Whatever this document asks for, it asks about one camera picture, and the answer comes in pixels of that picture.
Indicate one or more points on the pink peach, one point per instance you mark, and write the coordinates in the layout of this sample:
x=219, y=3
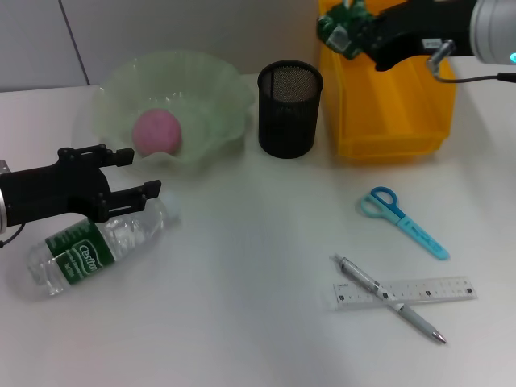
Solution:
x=157, y=129

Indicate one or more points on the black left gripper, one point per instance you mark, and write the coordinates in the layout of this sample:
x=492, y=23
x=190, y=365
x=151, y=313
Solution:
x=56, y=189

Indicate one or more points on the yellow plastic bin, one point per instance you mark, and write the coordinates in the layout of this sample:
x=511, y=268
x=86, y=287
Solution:
x=383, y=113

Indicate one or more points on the clear green-label water bottle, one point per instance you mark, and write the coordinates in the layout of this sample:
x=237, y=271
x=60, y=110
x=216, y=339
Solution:
x=80, y=258

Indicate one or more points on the green plastic wrapper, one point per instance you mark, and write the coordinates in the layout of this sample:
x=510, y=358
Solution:
x=342, y=16

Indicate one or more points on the transparent plastic ruler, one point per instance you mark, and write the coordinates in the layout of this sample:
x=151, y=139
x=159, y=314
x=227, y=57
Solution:
x=443, y=292

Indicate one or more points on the black mesh pen holder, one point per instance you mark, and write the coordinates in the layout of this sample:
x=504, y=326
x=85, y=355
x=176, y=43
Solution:
x=288, y=117

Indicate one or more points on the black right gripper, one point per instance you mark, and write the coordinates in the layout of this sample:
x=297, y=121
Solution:
x=423, y=24

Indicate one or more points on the blue scissors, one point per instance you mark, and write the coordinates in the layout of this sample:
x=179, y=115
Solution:
x=419, y=235

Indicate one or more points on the grey clear pen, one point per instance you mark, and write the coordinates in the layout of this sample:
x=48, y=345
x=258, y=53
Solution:
x=415, y=318

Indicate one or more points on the translucent green fruit plate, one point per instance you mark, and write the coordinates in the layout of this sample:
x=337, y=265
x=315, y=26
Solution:
x=201, y=92

